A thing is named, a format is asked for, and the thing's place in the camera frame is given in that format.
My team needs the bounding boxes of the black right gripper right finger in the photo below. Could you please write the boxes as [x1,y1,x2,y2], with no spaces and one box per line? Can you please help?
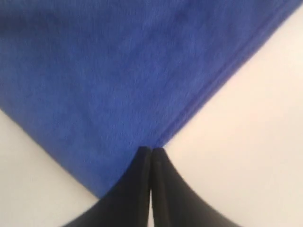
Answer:
[151,148,238,227]

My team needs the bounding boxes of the blue towel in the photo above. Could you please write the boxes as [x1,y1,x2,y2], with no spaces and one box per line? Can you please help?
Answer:
[0,0,301,197]

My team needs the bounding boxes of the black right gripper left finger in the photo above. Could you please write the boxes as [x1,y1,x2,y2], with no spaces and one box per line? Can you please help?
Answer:
[65,147,151,227]

